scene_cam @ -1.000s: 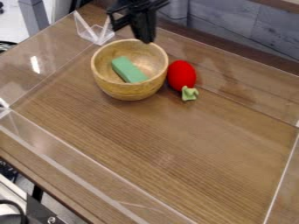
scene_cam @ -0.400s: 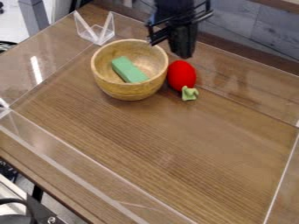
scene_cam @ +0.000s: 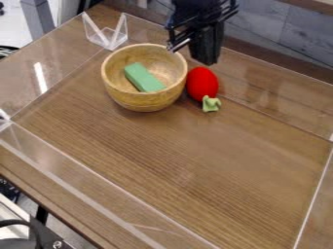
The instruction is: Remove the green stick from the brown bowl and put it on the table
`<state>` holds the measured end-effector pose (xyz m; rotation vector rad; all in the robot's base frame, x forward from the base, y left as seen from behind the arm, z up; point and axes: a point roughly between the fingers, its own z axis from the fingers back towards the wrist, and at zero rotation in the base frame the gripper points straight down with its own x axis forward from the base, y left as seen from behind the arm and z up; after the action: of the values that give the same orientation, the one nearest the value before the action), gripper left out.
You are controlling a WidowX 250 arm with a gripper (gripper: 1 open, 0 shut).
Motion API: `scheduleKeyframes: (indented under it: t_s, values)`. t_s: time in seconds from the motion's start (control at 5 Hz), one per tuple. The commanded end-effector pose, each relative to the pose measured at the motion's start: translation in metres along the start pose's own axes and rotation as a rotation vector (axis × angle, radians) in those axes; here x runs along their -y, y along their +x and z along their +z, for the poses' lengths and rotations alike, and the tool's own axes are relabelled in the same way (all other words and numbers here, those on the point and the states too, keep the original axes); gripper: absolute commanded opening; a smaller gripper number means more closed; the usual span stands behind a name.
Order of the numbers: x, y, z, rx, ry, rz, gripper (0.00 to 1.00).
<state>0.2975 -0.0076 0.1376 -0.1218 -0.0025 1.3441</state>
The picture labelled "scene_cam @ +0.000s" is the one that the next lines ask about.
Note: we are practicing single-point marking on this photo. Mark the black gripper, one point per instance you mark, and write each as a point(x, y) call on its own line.
point(195, 25)

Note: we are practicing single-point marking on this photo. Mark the brown wooden bowl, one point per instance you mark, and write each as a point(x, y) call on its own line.
point(166, 65)

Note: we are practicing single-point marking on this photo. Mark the green rectangular stick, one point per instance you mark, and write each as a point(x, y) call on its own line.
point(142, 78)

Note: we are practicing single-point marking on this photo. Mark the red plush strawberry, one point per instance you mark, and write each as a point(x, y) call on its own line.
point(202, 88)

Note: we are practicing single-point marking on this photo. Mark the black table leg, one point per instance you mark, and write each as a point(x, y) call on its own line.
point(42, 215)

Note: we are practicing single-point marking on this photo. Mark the clear acrylic corner bracket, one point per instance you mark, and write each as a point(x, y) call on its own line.
point(107, 37)

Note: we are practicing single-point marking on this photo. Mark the clear acrylic tray wall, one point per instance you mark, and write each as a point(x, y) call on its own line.
point(179, 179)

